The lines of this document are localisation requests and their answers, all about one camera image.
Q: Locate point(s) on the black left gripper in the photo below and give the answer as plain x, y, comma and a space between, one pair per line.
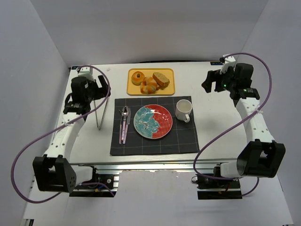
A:
99, 88

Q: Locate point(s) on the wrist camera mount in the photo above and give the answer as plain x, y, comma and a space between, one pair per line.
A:
227, 61
85, 72

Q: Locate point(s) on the ring-shaped bagel bread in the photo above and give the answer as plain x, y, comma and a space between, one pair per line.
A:
137, 78

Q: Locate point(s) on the red and teal plate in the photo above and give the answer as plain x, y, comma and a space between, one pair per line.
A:
153, 121

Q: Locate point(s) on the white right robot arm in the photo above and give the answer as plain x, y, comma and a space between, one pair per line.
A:
262, 155

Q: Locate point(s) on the orange striped round bread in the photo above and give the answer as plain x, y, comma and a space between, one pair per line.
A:
148, 86

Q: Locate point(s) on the yellow tray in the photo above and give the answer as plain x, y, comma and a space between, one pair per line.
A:
134, 90

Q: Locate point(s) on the rear bread slice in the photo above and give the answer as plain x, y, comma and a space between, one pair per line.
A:
161, 79

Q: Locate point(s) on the aluminium frame rail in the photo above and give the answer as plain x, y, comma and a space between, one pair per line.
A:
205, 167

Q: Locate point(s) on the pink-handled knife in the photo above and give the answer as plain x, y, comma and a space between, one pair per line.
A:
128, 118

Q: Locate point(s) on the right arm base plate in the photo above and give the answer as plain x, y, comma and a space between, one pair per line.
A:
209, 189

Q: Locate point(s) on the white mug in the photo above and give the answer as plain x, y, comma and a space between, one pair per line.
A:
183, 110

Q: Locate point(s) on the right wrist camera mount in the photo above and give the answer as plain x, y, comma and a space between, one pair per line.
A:
227, 61

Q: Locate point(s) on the dark checked placemat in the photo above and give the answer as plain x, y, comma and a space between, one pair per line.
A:
182, 138

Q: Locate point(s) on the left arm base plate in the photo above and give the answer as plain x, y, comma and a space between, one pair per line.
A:
97, 189

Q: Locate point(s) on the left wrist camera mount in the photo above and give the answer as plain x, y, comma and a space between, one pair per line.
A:
85, 72

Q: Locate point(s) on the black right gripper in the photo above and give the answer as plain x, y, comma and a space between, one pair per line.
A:
215, 81

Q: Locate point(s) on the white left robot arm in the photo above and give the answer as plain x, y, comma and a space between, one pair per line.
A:
53, 171

